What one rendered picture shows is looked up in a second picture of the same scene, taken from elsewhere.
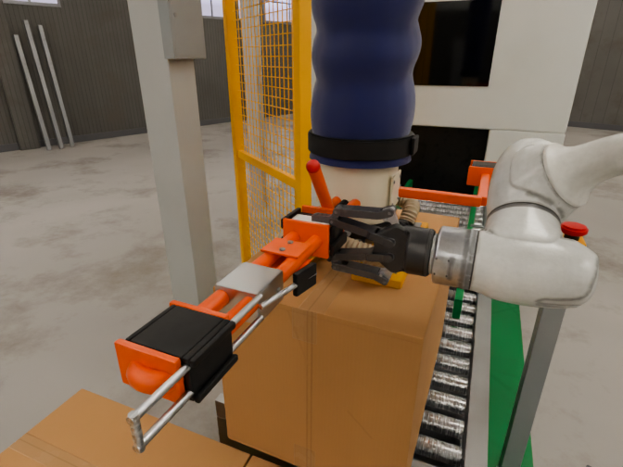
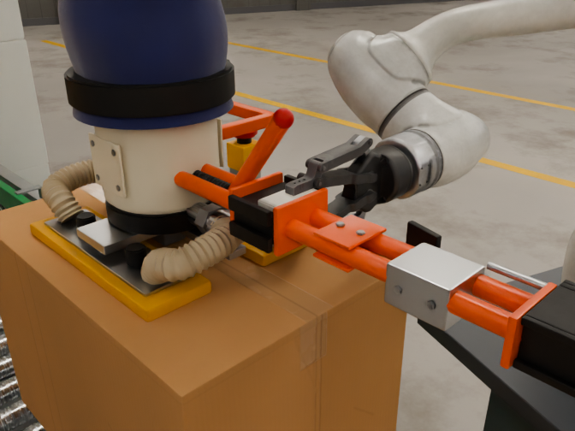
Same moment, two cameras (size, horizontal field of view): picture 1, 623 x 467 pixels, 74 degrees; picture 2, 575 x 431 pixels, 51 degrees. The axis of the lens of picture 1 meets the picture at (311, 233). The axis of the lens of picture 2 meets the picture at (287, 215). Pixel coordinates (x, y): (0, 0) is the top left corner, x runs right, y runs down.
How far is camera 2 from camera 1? 0.71 m
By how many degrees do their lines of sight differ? 61
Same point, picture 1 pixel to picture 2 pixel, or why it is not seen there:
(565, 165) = (425, 48)
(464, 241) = (426, 141)
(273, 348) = (275, 411)
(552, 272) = (480, 138)
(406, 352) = not seen: hidden behind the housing
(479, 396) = not seen: hidden behind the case
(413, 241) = (397, 162)
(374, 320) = (364, 277)
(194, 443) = not seen: outside the picture
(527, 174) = (406, 64)
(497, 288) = (458, 171)
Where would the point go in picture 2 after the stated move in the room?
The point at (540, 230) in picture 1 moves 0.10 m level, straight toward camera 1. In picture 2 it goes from (449, 109) to (507, 125)
